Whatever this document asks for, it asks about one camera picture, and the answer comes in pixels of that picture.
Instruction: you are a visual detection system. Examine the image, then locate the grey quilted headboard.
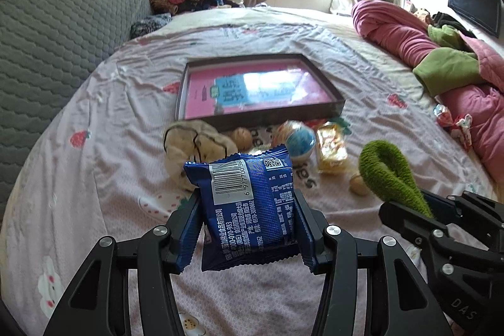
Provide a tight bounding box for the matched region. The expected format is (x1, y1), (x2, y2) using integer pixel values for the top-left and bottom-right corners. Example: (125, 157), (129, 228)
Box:
(1, 0), (151, 206)

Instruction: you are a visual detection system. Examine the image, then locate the green fuzzy hair scrunchie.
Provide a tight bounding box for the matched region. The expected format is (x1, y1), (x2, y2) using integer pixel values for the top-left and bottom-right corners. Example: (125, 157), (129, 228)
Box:
(359, 140), (434, 218)

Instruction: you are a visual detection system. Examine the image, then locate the pink quilt roll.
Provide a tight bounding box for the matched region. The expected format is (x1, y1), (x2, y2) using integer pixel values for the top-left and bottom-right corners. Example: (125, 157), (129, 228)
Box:
(351, 0), (503, 184)

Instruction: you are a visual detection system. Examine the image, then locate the walnut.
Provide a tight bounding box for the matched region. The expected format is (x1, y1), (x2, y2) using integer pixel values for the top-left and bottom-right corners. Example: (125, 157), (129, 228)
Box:
(349, 173), (371, 196)
(230, 127), (253, 153)

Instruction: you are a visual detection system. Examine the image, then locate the cream fabric pouch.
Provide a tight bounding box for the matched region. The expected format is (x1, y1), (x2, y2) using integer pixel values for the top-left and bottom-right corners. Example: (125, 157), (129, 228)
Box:
(163, 120), (238, 191)

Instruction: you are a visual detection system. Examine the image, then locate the red white candy wrapper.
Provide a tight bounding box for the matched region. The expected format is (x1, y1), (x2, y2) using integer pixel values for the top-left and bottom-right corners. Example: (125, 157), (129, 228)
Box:
(433, 104), (473, 152)

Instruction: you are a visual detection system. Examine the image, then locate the green cloth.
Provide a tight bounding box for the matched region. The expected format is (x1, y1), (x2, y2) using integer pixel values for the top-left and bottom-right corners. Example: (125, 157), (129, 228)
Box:
(413, 25), (484, 97)

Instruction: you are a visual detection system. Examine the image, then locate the orange cracker packet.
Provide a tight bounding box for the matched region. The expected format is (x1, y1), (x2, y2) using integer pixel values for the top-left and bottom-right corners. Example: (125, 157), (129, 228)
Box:
(315, 122), (348, 175)

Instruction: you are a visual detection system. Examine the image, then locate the dark floral pillow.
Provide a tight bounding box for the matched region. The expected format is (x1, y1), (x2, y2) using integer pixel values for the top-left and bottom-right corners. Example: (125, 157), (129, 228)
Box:
(130, 13), (172, 39)

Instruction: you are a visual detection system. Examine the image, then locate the shallow box with pink bottom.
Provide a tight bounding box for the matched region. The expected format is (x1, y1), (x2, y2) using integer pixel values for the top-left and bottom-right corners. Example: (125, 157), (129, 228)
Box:
(174, 54), (345, 131)

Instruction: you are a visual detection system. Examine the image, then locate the black monitor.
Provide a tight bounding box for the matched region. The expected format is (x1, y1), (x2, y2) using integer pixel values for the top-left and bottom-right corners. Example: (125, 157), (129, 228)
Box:
(448, 0), (502, 37)

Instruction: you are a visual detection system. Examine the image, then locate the blue snack packet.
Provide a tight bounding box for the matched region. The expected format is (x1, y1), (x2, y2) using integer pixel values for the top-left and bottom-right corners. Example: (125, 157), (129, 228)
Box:
(184, 145), (301, 271)

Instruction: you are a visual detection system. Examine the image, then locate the blue white ball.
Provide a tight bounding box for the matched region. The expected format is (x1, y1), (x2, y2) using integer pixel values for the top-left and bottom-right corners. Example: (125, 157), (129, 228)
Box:
(272, 120), (316, 164)

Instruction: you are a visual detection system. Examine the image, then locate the pink strawberry bed sheet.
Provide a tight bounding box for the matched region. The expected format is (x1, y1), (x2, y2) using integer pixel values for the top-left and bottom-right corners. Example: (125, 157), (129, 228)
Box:
(1, 22), (503, 335)

